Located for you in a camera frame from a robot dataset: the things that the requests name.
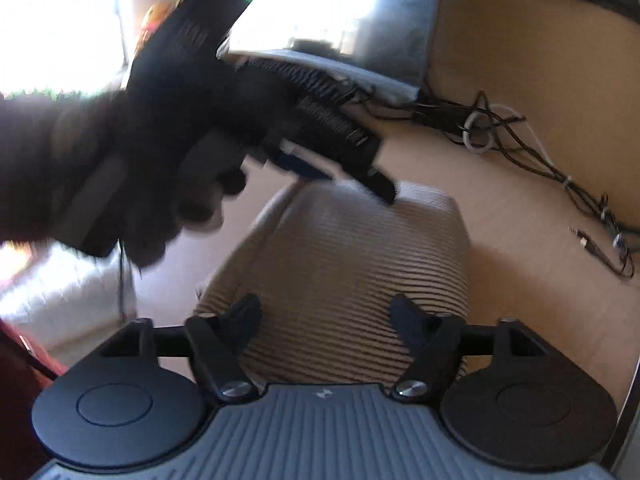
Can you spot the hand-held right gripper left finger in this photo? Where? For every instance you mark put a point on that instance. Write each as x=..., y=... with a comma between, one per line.
x=245, y=311

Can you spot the black computer monitor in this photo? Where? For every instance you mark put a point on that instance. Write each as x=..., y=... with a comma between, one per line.
x=350, y=15

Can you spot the dark red object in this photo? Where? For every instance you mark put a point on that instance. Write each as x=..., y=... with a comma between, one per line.
x=20, y=400

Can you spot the beige striped garment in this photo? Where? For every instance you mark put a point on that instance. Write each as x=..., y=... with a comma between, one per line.
x=340, y=270

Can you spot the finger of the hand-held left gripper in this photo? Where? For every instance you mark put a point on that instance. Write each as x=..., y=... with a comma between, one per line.
x=380, y=185
x=300, y=166

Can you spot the white cloth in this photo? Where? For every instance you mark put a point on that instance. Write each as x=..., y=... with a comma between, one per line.
x=60, y=300

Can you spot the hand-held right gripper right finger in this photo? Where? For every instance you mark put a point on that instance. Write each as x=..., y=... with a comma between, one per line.
x=406, y=316

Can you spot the person's left hand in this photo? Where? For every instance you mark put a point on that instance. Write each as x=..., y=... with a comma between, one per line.
x=210, y=105

